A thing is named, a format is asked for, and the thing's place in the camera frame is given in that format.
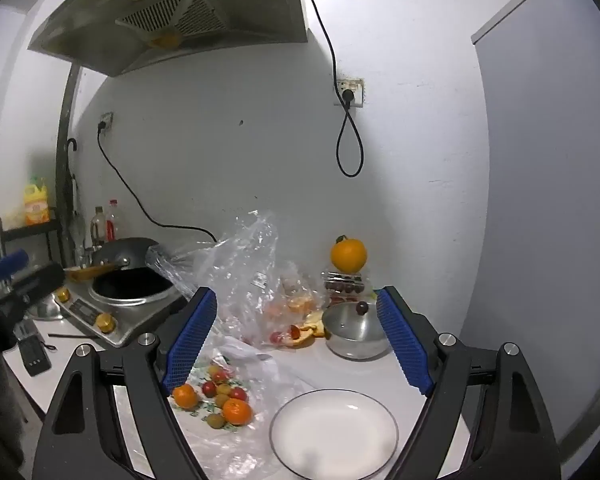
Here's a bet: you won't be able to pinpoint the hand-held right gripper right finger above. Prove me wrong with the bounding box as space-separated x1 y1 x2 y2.
375 286 563 480

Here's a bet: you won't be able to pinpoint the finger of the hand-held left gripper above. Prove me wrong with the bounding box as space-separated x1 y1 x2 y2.
0 261 67 308
0 251 31 288

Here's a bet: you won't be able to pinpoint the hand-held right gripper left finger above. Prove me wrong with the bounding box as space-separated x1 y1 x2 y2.
31 286 219 480

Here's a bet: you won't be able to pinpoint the small mandarin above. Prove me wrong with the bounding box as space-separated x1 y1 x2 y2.
223 399 253 426
173 384 199 409

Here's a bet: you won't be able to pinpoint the printed plastic bag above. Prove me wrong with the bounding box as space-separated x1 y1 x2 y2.
112 337 313 480

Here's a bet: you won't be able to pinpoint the white plate with dark rim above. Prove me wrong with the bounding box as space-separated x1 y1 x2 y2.
269 388 400 480

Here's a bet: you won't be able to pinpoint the clear box of dark fruits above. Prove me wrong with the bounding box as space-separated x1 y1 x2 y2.
321 270 366 303

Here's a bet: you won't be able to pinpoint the glass lid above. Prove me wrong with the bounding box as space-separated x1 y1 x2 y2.
25 297 65 322

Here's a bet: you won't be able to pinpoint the black metal rack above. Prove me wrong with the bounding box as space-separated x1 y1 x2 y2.
0 207 66 293

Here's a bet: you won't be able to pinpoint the black remote control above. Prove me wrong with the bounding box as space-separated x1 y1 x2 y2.
16 335 52 377

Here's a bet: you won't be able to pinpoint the steel pot lid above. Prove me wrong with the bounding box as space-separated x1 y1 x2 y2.
322 300 387 345

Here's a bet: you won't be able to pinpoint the yellow detergent bottle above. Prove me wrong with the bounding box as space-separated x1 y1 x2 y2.
23 175 51 226

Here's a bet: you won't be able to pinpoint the steel induction cooker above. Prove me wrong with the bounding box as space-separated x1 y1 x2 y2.
52 265 190 348

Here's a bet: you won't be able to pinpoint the dark sauce bottle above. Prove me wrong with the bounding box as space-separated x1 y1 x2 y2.
90 206 106 248

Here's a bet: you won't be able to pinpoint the clear plastic bag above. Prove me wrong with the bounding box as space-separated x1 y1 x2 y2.
145 210 332 350

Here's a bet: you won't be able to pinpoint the orange peel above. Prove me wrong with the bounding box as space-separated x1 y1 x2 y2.
287 310 327 349

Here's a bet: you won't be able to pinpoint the black umbrella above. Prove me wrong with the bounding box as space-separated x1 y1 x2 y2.
64 137 81 266

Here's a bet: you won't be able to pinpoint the red capped bottle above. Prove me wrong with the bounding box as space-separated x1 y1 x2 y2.
105 200 120 243

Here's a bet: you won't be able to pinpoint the large orange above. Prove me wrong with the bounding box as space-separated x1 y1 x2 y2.
330 234 368 275

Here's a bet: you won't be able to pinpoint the peeled orange pieces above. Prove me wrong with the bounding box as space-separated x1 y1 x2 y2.
280 292 322 317

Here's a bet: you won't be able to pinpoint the dark vertical pipe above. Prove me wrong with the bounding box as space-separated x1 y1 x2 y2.
55 62 83 266

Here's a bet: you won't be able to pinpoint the steel range hood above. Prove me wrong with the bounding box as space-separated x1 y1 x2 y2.
27 0 309 78

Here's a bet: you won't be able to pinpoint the steel pot with wooden handle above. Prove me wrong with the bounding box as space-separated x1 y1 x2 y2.
321 301 392 362

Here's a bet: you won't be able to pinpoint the black pan with yellow handle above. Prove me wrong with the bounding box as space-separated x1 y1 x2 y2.
64 237 160 282

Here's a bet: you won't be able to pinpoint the black cooker cable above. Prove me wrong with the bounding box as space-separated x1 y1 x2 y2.
97 121 218 246

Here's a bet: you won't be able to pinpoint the black range hood cable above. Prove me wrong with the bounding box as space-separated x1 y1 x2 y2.
298 0 365 178

